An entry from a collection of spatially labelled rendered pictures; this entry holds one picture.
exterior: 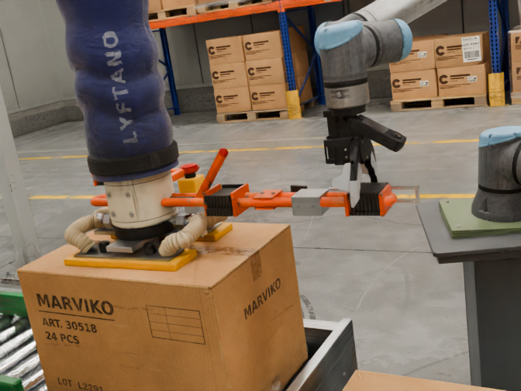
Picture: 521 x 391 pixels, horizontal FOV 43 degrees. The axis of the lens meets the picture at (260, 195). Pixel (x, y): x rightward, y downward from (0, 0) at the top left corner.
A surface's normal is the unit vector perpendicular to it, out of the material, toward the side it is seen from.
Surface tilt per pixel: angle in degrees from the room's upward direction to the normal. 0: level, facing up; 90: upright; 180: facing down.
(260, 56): 93
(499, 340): 90
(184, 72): 90
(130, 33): 78
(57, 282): 90
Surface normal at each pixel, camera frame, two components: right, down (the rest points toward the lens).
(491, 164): -0.80, 0.25
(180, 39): -0.45, 0.30
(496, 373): -0.12, 0.29
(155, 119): 0.67, -0.18
